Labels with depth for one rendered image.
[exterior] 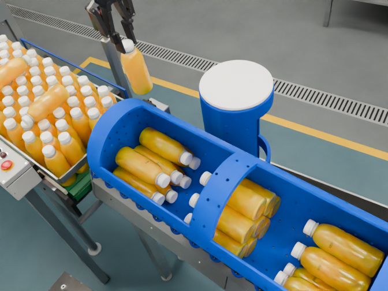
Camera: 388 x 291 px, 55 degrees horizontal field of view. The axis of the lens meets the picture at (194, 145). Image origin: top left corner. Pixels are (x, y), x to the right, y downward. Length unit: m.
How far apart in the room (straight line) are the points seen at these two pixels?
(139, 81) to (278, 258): 0.65
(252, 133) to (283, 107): 1.38
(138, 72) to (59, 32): 3.06
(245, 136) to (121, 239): 1.16
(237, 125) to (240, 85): 0.15
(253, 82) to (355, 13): 2.47
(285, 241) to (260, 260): 0.09
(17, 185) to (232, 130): 0.76
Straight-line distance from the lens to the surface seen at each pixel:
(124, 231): 2.33
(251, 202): 0.94
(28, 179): 1.33
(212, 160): 1.19
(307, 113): 2.77
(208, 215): 0.90
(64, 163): 1.36
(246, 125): 1.39
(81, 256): 1.91
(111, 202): 1.38
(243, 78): 1.44
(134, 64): 1.11
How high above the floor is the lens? 1.98
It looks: 50 degrees down
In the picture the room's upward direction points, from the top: 11 degrees counter-clockwise
